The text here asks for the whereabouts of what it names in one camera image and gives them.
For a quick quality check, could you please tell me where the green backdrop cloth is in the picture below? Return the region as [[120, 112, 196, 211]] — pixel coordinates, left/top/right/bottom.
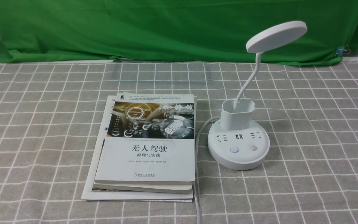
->
[[0, 0, 358, 66]]

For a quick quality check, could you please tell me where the blue binder clip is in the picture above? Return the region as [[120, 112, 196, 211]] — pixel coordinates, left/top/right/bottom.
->
[[335, 45, 351, 57]]

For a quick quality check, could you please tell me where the bottom large white book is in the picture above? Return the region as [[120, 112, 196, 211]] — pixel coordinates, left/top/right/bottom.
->
[[81, 96, 193, 203]]

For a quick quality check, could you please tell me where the white desk lamp with sockets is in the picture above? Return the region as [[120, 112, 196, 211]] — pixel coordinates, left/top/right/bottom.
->
[[208, 21, 307, 170]]

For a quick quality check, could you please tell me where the top self-driving book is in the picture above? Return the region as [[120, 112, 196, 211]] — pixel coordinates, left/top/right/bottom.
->
[[94, 92, 196, 185]]

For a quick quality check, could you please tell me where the grey checkered tablecloth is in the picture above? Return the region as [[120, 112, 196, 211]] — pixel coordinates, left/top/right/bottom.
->
[[0, 62, 358, 224]]

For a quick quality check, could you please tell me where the middle white book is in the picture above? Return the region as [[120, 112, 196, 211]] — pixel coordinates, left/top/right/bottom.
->
[[93, 183, 193, 194]]

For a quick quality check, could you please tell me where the white lamp power cable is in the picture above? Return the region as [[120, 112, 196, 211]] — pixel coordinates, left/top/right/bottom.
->
[[195, 116, 221, 224]]

